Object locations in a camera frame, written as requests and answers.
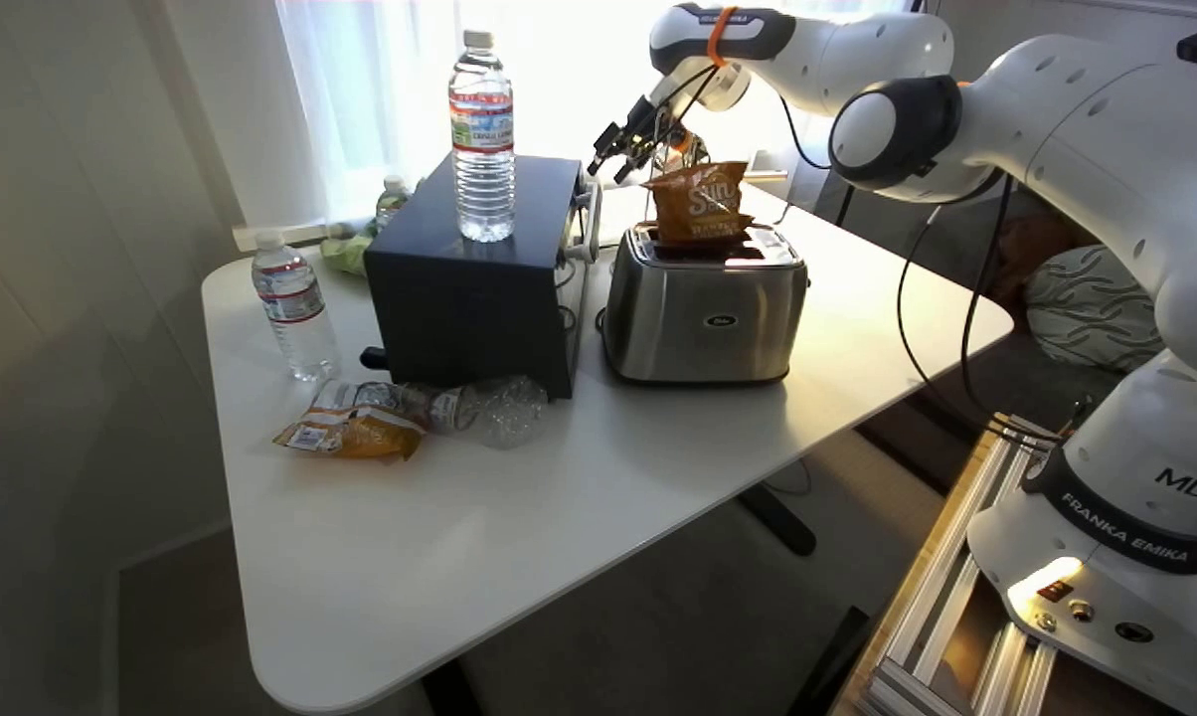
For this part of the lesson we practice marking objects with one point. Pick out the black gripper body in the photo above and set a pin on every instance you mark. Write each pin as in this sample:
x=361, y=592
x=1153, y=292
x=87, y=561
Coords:
x=662, y=127

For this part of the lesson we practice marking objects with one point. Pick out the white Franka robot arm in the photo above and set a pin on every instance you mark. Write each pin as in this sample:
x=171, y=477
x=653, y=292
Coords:
x=1098, y=146

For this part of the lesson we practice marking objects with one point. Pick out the large clear water bottle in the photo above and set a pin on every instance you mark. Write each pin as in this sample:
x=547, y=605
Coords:
x=483, y=132

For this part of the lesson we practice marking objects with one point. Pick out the silver toaster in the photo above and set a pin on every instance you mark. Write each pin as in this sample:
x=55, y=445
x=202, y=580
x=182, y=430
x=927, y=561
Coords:
x=699, y=313

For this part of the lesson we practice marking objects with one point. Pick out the black toaster oven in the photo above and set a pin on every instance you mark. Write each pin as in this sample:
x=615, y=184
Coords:
x=470, y=299

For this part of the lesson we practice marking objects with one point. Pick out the white sheer curtain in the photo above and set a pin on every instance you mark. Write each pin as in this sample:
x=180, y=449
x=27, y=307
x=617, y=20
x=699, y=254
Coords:
x=360, y=80

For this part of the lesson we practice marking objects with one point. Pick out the clear crumpled plastic wrapper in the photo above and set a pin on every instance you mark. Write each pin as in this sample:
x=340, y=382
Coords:
x=490, y=405

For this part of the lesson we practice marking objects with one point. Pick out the green leafy item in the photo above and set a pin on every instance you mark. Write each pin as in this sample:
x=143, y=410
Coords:
x=344, y=255

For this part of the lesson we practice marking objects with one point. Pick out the red-labelled water bottle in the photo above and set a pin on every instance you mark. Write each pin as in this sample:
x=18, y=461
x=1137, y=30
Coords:
x=294, y=306

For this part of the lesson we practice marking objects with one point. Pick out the yellow snack packet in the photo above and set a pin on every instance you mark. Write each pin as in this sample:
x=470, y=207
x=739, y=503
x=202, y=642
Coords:
x=360, y=434

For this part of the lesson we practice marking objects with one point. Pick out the grey striped pillow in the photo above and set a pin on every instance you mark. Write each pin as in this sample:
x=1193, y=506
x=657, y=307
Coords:
x=1096, y=306

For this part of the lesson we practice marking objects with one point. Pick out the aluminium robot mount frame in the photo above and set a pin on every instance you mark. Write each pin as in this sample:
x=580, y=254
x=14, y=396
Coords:
x=939, y=584

